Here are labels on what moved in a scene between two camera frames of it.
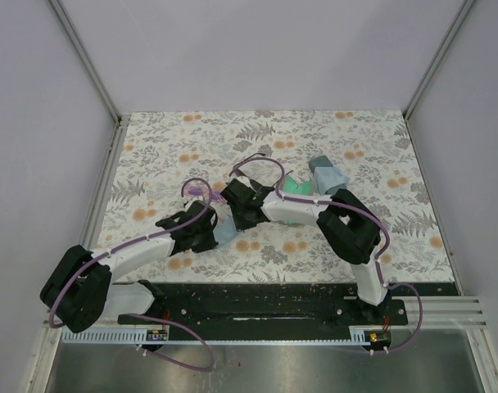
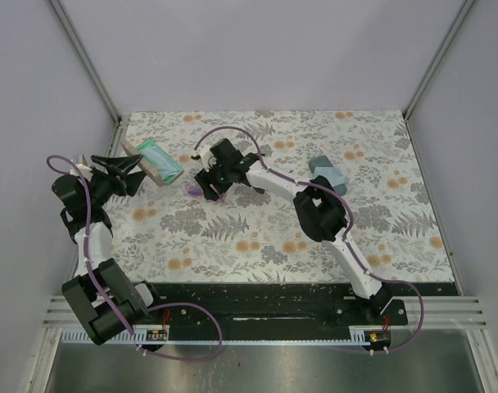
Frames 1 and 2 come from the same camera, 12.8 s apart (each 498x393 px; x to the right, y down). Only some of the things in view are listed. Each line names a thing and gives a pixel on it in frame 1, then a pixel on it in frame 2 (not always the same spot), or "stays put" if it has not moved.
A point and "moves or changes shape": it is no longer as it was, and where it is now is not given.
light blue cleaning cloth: x=224 y=230 to x=155 y=157
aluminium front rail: x=458 y=312 stays put
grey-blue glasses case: x=319 y=161 stays put
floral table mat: x=166 y=160 stays put
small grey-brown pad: x=288 y=186 moves or changes shape
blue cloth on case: x=327 y=178 stays put
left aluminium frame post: x=87 y=60 stays put
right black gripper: x=242 y=226 to x=205 y=178
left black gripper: x=209 y=244 to x=130 y=186
